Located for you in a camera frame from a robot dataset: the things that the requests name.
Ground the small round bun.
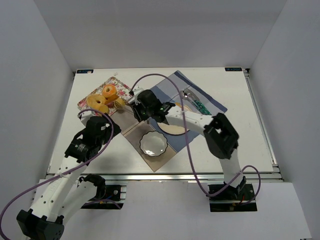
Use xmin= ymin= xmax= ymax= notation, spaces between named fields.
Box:
xmin=114 ymin=97 xmax=126 ymax=110

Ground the oblong golden bread roll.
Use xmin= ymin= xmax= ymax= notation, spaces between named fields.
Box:
xmin=174 ymin=102 xmax=192 ymax=112

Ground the brown crusty pastry piece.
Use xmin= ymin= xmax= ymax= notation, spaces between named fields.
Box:
xmin=105 ymin=94 xmax=119 ymax=105

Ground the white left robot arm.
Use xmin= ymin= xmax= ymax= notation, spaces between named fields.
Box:
xmin=16 ymin=116 xmax=121 ymax=240

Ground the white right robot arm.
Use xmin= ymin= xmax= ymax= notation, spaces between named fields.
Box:
xmin=129 ymin=88 xmax=246 ymax=200

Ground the floral serving tray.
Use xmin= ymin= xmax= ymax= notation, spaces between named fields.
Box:
xmin=77 ymin=76 xmax=132 ymax=110

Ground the blue and cream round plate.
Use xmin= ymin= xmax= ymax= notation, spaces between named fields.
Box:
xmin=157 ymin=102 xmax=193 ymax=136

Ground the patchwork blue grey placemat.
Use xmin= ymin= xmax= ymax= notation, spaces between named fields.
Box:
xmin=112 ymin=70 xmax=228 ymax=172

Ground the white scalloped bowl black rim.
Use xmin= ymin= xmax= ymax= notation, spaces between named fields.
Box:
xmin=139 ymin=131 xmax=168 ymax=157

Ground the round yellow muffin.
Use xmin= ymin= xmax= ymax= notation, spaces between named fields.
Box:
xmin=86 ymin=93 xmax=109 ymax=114

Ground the blue label sticker left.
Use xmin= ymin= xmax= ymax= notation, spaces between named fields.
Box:
xmin=76 ymin=69 xmax=94 ymax=74

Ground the blue label sticker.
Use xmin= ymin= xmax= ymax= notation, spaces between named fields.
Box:
xmin=76 ymin=69 xmax=94 ymax=74
xmin=224 ymin=67 xmax=243 ymax=72

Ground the blue label sticker right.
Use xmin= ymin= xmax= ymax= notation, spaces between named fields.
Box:
xmin=224 ymin=67 xmax=243 ymax=72

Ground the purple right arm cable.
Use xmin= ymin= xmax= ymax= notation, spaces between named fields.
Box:
xmin=130 ymin=73 xmax=262 ymax=206

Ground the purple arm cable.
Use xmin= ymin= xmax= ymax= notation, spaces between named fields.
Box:
xmin=130 ymin=73 xmax=262 ymax=206
xmin=0 ymin=108 xmax=115 ymax=226

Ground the steel spoon green handle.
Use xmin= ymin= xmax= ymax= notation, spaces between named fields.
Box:
xmin=179 ymin=90 xmax=201 ymax=112

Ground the glazed ring donut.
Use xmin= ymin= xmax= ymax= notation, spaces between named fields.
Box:
xmin=102 ymin=84 xmax=117 ymax=99

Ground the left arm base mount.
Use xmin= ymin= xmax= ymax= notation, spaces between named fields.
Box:
xmin=81 ymin=181 xmax=127 ymax=210

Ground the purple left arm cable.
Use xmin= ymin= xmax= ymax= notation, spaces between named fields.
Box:
xmin=0 ymin=108 xmax=115 ymax=226

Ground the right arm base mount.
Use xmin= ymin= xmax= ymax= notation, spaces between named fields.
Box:
xmin=209 ymin=183 xmax=258 ymax=213

